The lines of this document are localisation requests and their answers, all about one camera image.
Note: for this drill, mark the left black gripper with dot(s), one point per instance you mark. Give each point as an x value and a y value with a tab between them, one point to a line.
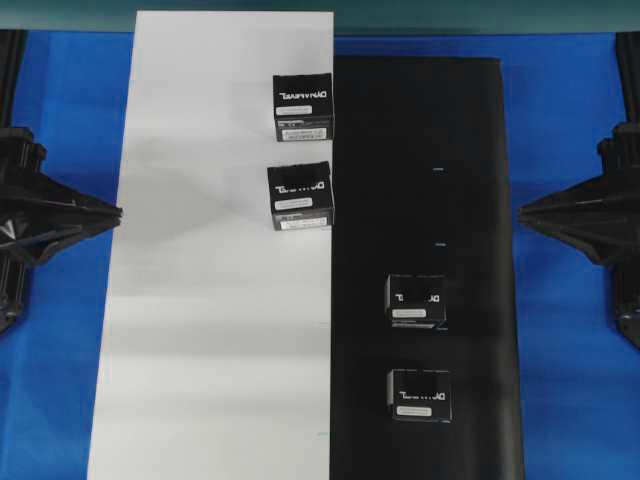
34	208

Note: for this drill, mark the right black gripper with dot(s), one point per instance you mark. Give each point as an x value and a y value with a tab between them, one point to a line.
608	204

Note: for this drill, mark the black dynamixel box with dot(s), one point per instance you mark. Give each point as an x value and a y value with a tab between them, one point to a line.
419	395
301	196
416	301
303	107

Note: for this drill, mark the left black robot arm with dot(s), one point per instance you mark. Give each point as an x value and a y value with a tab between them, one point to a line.
14	274

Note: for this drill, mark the black base board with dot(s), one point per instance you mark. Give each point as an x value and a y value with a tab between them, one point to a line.
420	180

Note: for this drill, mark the white base board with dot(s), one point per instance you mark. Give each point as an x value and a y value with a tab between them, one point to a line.
215	351

